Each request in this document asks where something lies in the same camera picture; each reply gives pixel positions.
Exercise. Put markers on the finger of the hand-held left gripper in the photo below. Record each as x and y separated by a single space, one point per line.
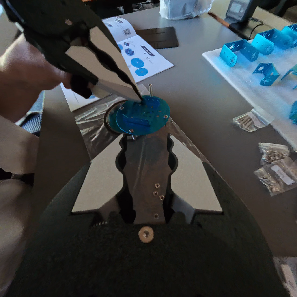
109 44
85 60

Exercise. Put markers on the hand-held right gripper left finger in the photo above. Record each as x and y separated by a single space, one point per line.
97 185

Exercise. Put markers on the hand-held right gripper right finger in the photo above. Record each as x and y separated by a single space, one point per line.
197 185

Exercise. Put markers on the blue perforated round plate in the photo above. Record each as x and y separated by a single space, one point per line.
112 123

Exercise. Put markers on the grey desk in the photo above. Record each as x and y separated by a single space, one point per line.
204 92

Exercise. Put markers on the person's left hand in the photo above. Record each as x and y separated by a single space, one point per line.
23 74

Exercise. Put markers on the white instruction booklet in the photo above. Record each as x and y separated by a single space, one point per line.
148 60

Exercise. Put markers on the black metal plate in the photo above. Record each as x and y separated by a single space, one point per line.
157 37

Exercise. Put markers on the clear flat plastic bag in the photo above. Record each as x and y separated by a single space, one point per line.
143 162

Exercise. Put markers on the pile of small hardware bags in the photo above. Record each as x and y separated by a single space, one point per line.
276 169

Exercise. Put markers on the grey woven fabric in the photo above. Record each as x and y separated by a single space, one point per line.
32 120

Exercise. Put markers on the translucent plastic parts bag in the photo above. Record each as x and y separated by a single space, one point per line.
183 9

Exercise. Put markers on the clear bag of long screws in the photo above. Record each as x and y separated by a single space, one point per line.
250 120

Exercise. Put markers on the white foam sheet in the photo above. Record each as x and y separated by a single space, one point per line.
243 76

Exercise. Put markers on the single clear hardware packet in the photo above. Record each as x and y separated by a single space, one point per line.
287 273

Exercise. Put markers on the grey screen device on stand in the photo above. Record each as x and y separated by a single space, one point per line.
239 9

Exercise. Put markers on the wide blue U bracket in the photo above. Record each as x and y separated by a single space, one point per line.
294 113

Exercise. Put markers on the blue long servo bracket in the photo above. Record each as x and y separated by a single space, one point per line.
291 32
241 50
266 41

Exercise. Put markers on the small blue U bracket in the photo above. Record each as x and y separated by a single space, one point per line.
266 69

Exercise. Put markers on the dark blue multi-hole bracket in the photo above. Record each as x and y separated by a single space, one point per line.
291 74

